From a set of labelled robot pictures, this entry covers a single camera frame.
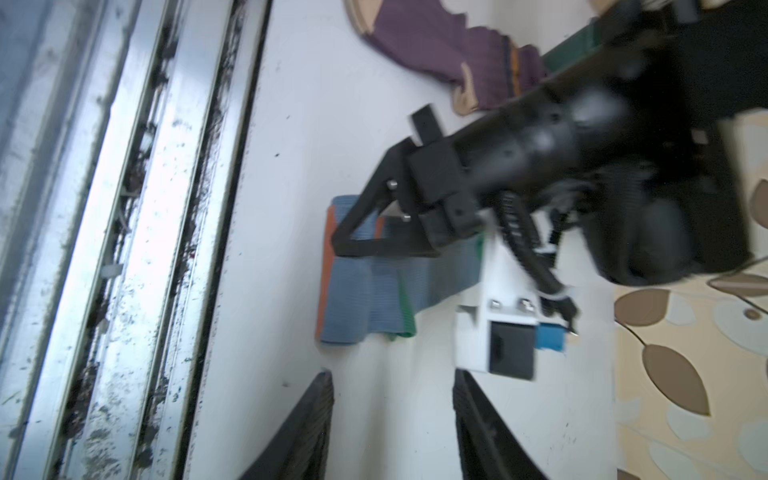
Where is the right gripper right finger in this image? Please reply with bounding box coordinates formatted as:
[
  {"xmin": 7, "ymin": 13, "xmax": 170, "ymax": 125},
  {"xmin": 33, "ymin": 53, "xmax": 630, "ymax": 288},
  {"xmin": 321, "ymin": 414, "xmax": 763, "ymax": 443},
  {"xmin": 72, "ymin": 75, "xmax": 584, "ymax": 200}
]
[{"xmin": 453, "ymin": 369, "xmax": 546, "ymax": 480}]

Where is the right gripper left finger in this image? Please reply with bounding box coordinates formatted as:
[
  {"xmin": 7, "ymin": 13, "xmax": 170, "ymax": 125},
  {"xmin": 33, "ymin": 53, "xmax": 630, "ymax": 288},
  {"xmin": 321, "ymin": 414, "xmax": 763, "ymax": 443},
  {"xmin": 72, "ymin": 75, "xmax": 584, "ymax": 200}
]
[{"xmin": 240, "ymin": 370, "xmax": 334, "ymax": 480}]

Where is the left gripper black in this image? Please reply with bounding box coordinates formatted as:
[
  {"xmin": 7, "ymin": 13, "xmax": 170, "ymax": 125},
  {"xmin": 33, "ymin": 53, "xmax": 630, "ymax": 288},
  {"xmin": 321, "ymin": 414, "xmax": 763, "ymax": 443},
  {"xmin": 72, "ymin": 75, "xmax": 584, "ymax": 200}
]
[{"xmin": 331, "ymin": 85, "xmax": 600, "ymax": 258}]

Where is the blue orange striped sock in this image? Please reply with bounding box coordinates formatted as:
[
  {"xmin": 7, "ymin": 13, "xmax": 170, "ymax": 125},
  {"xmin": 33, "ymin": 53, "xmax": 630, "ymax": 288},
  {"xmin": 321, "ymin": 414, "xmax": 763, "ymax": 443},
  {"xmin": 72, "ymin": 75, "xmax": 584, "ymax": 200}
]
[{"xmin": 315, "ymin": 195, "xmax": 484, "ymax": 345}]

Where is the purple sock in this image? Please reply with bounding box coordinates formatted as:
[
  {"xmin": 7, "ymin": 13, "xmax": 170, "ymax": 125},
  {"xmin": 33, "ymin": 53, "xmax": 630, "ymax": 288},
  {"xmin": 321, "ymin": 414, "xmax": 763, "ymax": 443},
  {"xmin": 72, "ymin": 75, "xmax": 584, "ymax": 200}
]
[{"xmin": 345, "ymin": 0, "xmax": 549, "ymax": 116}]

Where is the green compartment tray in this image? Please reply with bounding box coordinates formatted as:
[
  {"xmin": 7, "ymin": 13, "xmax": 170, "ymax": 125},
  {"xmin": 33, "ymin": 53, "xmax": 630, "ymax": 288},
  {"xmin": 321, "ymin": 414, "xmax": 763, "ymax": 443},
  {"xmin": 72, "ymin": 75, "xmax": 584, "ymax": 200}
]
[{"xmin": 542, "ymin": 18, "xmax": 602, "ymax": 74}]

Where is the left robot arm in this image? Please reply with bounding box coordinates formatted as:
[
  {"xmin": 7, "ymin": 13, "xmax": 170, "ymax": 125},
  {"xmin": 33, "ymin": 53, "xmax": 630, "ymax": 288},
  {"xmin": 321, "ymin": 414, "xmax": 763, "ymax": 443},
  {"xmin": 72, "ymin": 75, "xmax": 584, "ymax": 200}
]
[{"xmin": 331, "ymin": 1, "xmax": 767, "ymax": 295}]

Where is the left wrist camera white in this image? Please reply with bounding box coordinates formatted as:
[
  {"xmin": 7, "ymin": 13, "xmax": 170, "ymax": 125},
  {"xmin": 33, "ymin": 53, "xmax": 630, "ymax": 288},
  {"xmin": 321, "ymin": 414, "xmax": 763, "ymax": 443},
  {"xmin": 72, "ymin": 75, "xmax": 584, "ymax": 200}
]
[{"xmin": 454, "ymin": 226, "xmax": 567, "ymax": 381}]

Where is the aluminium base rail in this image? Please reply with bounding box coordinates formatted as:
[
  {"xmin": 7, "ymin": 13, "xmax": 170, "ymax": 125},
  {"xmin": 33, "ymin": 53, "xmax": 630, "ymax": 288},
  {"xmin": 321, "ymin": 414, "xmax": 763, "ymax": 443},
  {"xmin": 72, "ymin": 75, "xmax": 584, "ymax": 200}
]
[{"xmin": 1, "ymin": 1, "xmax": 271, "ymax": 479}]

